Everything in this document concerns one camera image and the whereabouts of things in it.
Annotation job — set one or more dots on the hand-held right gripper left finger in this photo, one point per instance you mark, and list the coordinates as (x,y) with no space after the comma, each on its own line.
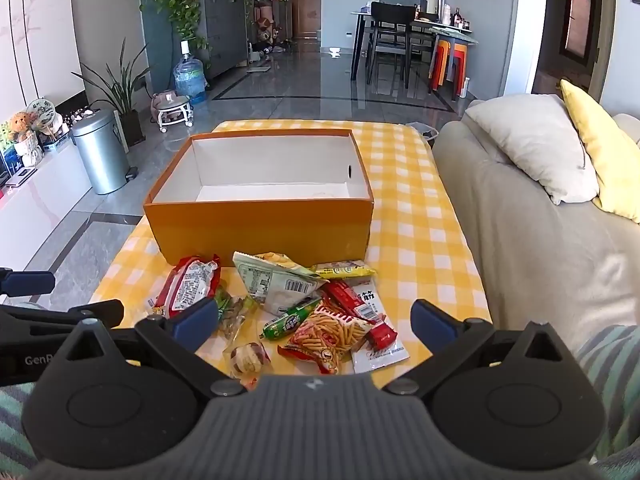
(196,321)

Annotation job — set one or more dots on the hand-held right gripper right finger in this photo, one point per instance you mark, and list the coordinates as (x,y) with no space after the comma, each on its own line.
(432,324)

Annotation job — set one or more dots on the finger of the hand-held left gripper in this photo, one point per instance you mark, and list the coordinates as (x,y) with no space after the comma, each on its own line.
(31,282)
(55,317)

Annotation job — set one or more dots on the clear green snack packet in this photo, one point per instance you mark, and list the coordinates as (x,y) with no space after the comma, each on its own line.
(232,316)

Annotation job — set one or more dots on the round chocolate pastry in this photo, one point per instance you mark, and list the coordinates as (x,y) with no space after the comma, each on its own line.
(248,357)

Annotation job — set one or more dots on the red snack bar packet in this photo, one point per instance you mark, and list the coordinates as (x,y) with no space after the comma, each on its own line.
(350,302)

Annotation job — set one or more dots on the white green chips bag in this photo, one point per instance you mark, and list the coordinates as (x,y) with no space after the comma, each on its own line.
(275,285)

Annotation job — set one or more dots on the red fries stick packet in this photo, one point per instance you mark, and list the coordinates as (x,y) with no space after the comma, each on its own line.
(325,335)

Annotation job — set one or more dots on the orange cardboard box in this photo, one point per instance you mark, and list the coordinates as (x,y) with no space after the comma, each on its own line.
(260,230)

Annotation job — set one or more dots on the white snack packet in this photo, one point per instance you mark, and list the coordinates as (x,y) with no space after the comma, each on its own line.
(381,361)

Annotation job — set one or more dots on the white low cabinet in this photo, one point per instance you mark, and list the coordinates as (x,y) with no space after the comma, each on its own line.
(35,210)

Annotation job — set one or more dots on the green sausage packet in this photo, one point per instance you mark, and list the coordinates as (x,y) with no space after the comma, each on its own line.
(285,322)

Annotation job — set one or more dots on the small yellow snack packet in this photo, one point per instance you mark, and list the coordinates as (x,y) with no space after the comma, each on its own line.
(345,270)

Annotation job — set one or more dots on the beige sofa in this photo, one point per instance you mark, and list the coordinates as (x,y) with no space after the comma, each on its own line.
(525,250)

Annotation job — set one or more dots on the silver pedal trash can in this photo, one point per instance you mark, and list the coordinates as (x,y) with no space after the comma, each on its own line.
(100,155)

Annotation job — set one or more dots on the brown plush toy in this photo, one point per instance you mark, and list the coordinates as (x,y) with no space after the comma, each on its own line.
(21,125)

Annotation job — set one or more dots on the round paper fan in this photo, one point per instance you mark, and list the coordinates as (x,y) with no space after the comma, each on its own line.
(41,110)

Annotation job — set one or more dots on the potted long-leaf plant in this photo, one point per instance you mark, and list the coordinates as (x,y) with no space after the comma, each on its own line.
(131,127)

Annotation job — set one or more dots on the small black waste bin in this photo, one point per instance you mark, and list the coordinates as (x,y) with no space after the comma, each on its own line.
(425,132)

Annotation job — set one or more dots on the white pillow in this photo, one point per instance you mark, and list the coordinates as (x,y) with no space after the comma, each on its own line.
(535,145)

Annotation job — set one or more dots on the white wheeled stool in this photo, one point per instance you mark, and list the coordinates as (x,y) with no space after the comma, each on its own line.
(172,107)

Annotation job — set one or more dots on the blue water jug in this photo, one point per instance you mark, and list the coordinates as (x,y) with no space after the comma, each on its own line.
(190,77)

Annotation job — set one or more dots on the yellow pillow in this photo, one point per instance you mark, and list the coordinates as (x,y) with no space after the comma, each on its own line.
(605,150)

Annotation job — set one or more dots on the orange plastic stool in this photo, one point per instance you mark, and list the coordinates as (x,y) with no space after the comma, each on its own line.
(440,62)
(460,67)

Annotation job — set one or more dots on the grey drawer cabinet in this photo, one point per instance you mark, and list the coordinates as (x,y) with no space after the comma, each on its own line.
(225,35)

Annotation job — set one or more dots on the dining table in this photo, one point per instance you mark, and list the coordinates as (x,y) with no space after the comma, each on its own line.
(435,30)

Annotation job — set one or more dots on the black dining chair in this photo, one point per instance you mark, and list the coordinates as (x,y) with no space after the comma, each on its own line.
(392,12)

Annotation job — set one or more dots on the trailing ivy plant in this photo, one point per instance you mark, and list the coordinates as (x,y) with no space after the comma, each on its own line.
(185,5)

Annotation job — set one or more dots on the dark wooden window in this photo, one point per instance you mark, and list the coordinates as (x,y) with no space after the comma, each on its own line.
(580,20)

